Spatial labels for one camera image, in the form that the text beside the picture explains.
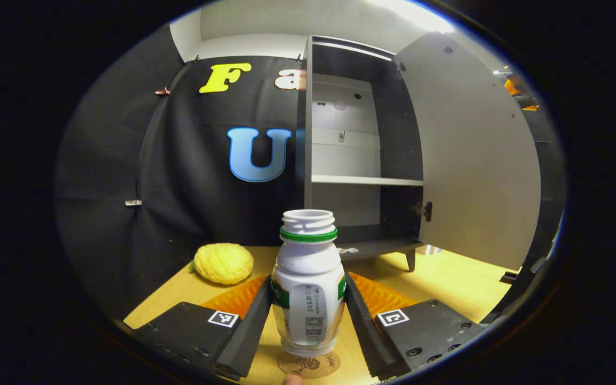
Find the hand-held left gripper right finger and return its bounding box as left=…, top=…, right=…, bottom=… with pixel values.
left=343, top=272, right=488, bottom=381

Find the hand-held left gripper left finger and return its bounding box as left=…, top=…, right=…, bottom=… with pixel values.
left=132, top=274, right=274, bottom=381

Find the round cork coaster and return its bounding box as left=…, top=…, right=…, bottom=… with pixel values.
left=278, top=350, right=342, bottom=379

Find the white bottle with green ring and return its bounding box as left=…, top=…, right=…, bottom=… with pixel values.
left=271, top=209, right=347, bottom=358

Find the beige cabinet door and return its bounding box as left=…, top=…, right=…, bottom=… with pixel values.
left=394, top=32, right=543, bottom=271

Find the dark grey cabinet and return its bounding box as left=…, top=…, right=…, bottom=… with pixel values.
left=295, top=35, right=427, bottom=273

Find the yellow bumpy lemon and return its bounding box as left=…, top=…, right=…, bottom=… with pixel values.
left=193, top=243, right=254, bottom=285

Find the ceiling light panel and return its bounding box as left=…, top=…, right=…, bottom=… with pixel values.
left=372, top=0, right=454, bottom=34

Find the black backdrop cloth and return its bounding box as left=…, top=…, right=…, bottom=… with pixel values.
left=54, top=24, right=568, bottom=324

